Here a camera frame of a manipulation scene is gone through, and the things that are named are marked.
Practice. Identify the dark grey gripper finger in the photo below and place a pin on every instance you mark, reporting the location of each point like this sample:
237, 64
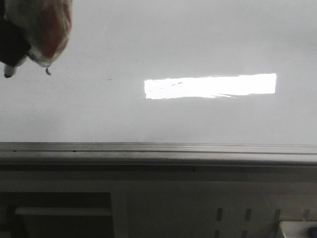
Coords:
13, 46

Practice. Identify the white whiteboard marker pen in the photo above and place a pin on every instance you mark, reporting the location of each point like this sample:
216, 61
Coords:
10, 71

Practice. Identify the white whiteboard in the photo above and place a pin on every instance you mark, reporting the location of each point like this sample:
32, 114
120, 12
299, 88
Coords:
173, 71

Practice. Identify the white box with blue item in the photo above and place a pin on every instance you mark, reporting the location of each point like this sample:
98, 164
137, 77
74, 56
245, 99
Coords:
297, 229

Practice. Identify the aluminium whiteboard frame tray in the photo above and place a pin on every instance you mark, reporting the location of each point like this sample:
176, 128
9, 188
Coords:
25, 155

